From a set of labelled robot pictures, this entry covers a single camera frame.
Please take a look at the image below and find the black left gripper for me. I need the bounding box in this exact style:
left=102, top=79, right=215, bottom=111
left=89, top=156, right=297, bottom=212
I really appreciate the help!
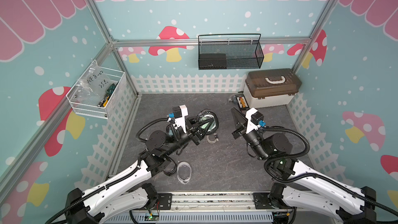
left=164, top=114, right=214, bottom=156

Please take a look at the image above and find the green wall charger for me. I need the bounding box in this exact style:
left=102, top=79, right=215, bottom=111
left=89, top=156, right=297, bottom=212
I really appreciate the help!
left=200, top=118, right=215, bottom=132

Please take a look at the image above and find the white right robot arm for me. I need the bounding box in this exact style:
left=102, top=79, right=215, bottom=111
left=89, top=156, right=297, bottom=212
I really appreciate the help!
left=231, top=108, right=377, bottom=224

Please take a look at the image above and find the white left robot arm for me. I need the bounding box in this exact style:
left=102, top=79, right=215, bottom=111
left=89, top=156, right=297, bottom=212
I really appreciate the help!
left=63, top=118, right=212, bottom=224

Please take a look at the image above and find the black yellow battery charger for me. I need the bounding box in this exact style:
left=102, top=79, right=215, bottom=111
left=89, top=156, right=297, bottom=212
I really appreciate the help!
left=235, top=94, right=250, bottom=111

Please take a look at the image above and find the brown lid storage box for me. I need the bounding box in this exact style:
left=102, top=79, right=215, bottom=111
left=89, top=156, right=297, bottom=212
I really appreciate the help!
left=243, top=68, right=302, bottom=109

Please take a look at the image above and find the black box in basket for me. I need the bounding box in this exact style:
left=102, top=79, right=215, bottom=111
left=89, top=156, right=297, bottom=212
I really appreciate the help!
left=198, top=54, right=227, bottom=70

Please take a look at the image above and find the green tool in basket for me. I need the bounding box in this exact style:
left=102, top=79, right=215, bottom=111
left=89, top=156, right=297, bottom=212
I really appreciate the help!
left=97, top=84, right=117, bottom=107

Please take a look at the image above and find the clear labelled plastic bag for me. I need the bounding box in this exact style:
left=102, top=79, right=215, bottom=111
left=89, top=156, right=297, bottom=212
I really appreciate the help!
left=74, top=62, right=112, bottom=100

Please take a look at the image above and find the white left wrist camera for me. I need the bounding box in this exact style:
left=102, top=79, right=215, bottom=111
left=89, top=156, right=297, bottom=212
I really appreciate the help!
left=168, top=105, right=188, bottom=133

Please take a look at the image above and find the black wire mesh wall basket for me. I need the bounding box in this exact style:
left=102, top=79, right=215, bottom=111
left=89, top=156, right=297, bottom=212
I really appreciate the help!
left=198, top=33, right=264, bottom=69

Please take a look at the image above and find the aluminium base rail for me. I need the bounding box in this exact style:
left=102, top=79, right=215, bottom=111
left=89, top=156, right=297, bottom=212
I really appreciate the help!
left=83, top=191, right=299, bottom=224

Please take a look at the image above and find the white wire wall basket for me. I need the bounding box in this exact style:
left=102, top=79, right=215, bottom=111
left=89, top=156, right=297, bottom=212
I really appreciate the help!
left=66, top=61, right=126, bottom=119

